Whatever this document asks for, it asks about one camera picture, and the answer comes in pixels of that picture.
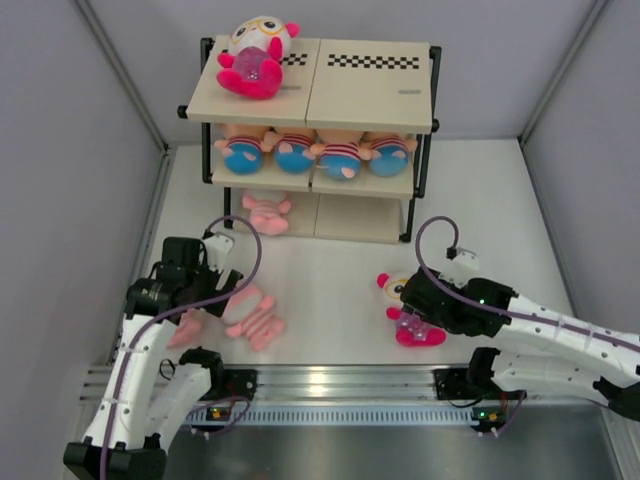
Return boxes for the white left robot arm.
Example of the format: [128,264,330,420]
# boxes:
[63,233,243,479]

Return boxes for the boy plush striped shirt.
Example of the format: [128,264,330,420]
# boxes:
[214,123,272,175]
[364,132,418,177]
[310,129,372,180]

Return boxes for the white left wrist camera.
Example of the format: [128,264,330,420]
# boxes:
[202,231,235,272]

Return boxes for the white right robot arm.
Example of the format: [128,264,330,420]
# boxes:
[400,269,639,420]

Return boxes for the beige three-tier shelf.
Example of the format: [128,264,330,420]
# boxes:
[178,36,442,243]

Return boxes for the pink white glasses plush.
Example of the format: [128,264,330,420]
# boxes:
[216,16,300,100]
[376,270,447,348]

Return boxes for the pink striped frog plush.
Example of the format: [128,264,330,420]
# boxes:
[167,308,202,349]
[242,189,292,236]
[221,283,286,352]

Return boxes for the aluminium rail base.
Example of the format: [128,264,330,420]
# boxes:
[78,363,511,451]

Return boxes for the boy plush blue pants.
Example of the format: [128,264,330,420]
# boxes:
[265,127,317,174]

